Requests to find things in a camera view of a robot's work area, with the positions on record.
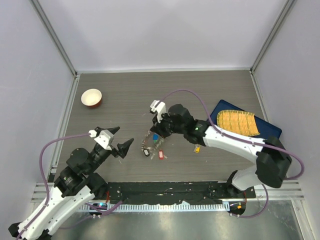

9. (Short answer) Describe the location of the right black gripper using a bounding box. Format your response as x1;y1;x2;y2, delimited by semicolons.
151;110;186;139

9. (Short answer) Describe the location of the blue key tag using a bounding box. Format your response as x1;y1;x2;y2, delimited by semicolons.
152;134;159;141

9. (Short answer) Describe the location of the red key tag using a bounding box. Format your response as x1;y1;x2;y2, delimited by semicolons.
158;150;165;160

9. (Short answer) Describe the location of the black key fob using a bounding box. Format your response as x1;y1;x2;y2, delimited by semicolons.
142;148;150;157

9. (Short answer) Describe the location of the yellow key tag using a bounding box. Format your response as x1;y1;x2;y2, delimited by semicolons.
193;144;201;154

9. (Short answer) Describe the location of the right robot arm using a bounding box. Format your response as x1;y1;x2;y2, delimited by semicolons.
150;100;292;198

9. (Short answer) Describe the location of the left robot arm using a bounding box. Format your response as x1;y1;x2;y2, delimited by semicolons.
8;127;134;240

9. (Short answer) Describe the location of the red white bowl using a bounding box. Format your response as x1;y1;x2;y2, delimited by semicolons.
80;88;103;108

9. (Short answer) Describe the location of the black mounting plate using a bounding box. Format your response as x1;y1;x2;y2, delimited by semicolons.
107;181;256;205

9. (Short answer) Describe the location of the yellow bamboo basket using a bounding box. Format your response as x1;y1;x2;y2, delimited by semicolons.
216;110;260;137

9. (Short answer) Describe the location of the blue metal tray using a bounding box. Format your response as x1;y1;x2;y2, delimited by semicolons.
210;99;282;139

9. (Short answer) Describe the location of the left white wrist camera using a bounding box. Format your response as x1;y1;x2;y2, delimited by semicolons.
88;129;114;151

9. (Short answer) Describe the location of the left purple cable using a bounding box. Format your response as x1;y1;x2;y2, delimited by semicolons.
14;133;123;240

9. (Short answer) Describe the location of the purple cable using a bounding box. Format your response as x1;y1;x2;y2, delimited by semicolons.
14;133;123;240
159;89;305;219

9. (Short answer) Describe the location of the white slotted cable duct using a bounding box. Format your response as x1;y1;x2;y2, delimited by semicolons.
79;202;231;213

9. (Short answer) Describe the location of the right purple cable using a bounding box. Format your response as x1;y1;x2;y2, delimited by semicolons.
159;89;305;219

